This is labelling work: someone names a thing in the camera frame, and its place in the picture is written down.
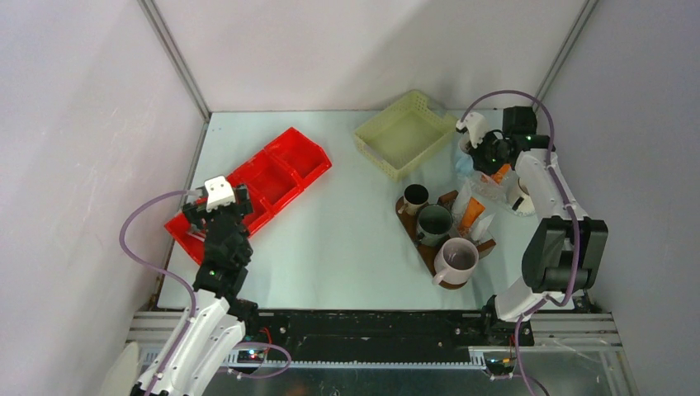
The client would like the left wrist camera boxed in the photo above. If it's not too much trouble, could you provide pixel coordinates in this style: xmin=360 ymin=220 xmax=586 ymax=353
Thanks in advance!
xmin=203 ymin=176 xmax=237 ymax=212

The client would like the pink capped tube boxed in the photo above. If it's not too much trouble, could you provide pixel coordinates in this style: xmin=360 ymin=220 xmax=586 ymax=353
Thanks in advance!
xmin=470 ymin=213 xmax=495 ymax=243

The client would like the dark green mug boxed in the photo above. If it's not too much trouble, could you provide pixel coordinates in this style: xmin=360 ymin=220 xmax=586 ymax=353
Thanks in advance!
xmin=414 ymin=204 xmax=453 ymax=248

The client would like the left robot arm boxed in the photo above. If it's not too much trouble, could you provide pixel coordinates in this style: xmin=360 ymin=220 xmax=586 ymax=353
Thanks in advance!
xmin=130 ymin=203 xmax=261 ymax=395

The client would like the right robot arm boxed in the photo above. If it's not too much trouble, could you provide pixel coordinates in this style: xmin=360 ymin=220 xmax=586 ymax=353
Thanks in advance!
xmin=463 ymin=130 xmax=608 ymax=345

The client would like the light blue mug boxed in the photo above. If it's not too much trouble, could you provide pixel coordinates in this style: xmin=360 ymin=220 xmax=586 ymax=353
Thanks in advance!
xmin=454 ymin=138 xmax=475 ymax=177

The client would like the white mug black handle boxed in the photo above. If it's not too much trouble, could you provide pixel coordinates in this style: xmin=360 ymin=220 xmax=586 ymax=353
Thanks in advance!
xmin=506 ymin=178 xmax=535 ymax=216

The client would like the white toothbrush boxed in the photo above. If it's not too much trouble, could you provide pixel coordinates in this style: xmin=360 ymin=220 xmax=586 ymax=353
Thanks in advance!
xmin=187 ymin=230 xmax=206 ymax=242

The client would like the pink white mug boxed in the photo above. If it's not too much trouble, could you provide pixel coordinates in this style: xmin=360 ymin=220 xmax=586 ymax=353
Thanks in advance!
xmin=432 ymin=238 xmax=480 ymax=288

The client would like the clear textured acrylic tray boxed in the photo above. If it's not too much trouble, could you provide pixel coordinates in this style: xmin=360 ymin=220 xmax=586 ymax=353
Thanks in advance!
xmin=467 ymin=170 xmax=518 ymax=212

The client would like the dark blue capped tube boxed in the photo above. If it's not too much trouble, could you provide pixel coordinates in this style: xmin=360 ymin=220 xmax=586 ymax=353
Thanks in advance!
xmin=451 ymin=178 xmax=472 ymax=220

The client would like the orange toothpaste tube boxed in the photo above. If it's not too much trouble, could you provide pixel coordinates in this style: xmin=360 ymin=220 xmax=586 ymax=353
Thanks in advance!
xmin=457 ymin=197 xmax=485 ymax=236
xmin=490 ymin=163 xmax=511 ymax=185

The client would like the red divided organizer bin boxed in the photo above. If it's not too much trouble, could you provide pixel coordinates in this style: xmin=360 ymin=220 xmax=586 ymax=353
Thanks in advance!
xmin=163 ymin=127 xmax=333 ymax=266

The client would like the cream plastic basket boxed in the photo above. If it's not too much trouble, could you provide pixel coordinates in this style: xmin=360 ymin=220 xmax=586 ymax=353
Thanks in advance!
xmin=354 ymin=90 xmax=457 ymax=182

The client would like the brown mug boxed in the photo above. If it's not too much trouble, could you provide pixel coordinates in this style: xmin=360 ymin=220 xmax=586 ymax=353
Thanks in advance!
xmin=397 ymin=184 xmax=429 ymax=216

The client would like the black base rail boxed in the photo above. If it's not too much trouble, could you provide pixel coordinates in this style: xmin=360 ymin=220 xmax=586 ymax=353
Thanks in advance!
xmin=254 ymin=309 xmax=534 ymax=364

